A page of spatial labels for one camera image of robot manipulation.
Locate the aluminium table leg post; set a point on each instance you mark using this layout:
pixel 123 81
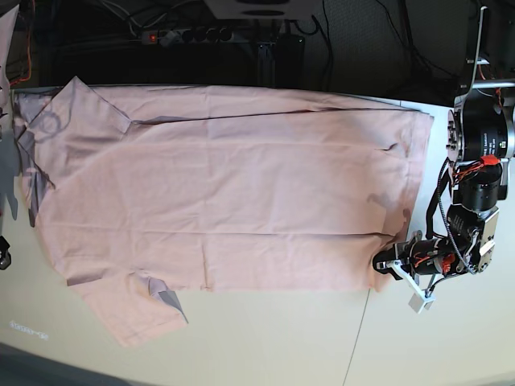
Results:
pixel 265 65

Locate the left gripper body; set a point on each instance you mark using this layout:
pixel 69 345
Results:
pixel 471 253

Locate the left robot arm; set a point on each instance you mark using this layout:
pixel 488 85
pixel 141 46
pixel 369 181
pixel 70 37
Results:
pixel 462 215

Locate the pink T-shirt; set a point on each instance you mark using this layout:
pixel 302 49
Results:
pixel 139 192

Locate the black power strip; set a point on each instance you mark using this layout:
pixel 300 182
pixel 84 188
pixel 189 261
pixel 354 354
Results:
pixel 188 36

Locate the black power adapter box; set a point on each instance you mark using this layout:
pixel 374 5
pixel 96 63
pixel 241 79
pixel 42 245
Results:
pixel 290 48

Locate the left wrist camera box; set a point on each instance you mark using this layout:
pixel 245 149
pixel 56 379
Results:
pixel 420 302

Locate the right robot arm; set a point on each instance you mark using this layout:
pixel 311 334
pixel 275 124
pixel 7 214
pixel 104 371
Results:
pixel 9 157

